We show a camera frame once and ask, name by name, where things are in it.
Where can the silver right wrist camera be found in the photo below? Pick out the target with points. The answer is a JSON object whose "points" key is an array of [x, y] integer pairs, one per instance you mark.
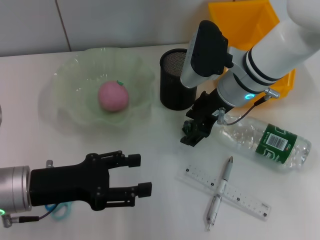
{"points": [[207, 50]]}

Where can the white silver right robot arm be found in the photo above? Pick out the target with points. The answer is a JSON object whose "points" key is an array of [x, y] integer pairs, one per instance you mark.
{"points": [[275, 57]]}

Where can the pink toy peach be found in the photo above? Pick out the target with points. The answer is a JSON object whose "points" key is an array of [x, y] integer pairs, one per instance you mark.
{"points": [[113, 96]]}

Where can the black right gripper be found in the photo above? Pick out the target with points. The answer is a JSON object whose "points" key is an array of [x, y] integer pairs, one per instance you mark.
{"points": [[210, 105]]}

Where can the white pen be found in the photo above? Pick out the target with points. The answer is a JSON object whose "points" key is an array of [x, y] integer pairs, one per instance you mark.
{"points": [[214, 203]]}

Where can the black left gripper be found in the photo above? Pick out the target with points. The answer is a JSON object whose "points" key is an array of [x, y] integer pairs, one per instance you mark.
{"points": [[70, 185]]}

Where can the blue scissors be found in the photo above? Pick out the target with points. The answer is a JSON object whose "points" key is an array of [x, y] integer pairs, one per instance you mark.
{"points": [[60, 216]]}

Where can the green plastic wrapper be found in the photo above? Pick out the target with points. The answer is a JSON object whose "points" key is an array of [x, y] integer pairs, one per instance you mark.
{"points": [[187, 125]]}

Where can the black mesh pen holder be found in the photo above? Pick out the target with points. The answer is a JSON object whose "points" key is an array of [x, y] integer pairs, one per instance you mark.
{"points": [[172, 95]]}

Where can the clear plastic water bottle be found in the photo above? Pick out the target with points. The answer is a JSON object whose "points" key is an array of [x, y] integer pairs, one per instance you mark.
{"points": [[250, 140]]}

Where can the green glass fruit plate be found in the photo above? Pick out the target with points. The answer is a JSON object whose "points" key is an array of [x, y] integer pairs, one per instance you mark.
{"points": [[75, 75]]}

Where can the yellow plastic bin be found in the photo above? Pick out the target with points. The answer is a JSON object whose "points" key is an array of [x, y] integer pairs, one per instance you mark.
{"points": [[240, 22]]}

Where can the transparent plastic ruler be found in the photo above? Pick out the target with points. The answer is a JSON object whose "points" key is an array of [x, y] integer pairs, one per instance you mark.
{"points": [[240, 197]]}

